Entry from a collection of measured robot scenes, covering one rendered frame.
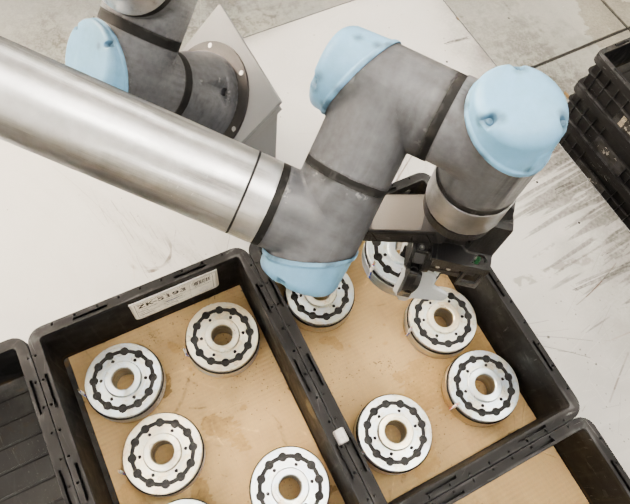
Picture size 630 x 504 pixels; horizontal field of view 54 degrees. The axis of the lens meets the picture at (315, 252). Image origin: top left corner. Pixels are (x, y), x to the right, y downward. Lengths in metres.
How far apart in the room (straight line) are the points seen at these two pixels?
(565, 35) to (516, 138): 2.22
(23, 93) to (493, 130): 0.34
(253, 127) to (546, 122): 0.59
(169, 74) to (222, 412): 0.48
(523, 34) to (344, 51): 2.12
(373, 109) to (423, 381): 0.52
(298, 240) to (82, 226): 0.71
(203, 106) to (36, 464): 0.55
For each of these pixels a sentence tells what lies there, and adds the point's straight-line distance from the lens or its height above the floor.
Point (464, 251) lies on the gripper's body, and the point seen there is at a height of 1.14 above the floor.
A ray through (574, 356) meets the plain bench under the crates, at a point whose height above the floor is 0.70.
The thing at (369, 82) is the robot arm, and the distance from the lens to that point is 0.49.
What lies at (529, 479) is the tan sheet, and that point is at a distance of 0.95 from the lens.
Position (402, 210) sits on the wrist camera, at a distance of 0.63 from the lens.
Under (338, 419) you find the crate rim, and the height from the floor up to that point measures 0.93.
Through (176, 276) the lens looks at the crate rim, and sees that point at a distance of 0.84.
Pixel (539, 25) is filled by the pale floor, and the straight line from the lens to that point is 2.66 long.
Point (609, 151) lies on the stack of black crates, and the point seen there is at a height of 0.41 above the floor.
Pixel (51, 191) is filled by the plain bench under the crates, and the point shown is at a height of 0.70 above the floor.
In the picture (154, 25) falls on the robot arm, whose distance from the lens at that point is 0.89.
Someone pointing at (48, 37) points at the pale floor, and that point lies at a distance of 2.45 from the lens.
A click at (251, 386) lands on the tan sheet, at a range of 0.89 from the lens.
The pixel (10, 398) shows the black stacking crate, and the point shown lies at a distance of 0.95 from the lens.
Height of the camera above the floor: 1.70
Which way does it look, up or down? 65 degrees down
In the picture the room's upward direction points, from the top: 11 degrees clockwise
